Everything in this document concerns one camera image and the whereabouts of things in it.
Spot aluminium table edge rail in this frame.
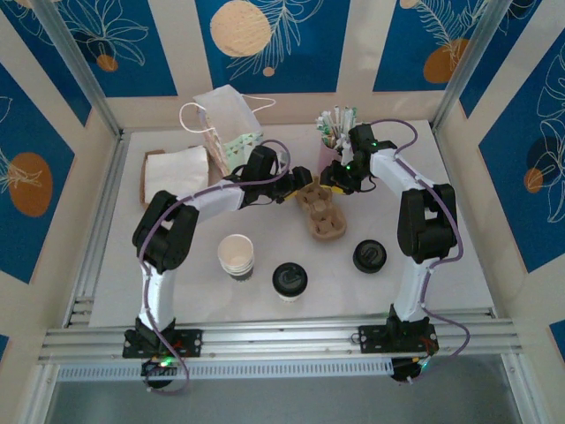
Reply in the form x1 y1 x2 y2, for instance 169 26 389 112
64 130 132 328

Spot brown cardboard cup carrier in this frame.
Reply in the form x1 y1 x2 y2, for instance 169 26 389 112
294 185 348 242

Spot white slotted cable duct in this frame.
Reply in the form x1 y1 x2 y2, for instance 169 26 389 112
55 357 396 384

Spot aluminium frame leg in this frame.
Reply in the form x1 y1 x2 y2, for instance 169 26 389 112
501 352 546 424
24 364 61 424

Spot aluminium frame post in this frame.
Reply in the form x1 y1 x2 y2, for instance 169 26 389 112
431 0 516 132
33 0 123 138

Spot white paper bag with handles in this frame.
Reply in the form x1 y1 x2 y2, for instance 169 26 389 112
178 84 278 177

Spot stack of white paper cups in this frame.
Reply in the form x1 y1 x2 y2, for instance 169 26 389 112
216 233 256 282

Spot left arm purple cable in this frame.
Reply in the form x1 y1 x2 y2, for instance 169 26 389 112
137 139 295 397

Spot black plastic cup lid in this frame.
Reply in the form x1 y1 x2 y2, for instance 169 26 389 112
272 262 309 296

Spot white napkin stack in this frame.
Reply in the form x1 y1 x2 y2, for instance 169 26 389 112
145 145 209 195

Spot long aluminium frame rail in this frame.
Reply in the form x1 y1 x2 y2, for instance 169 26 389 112
37 314 524 363

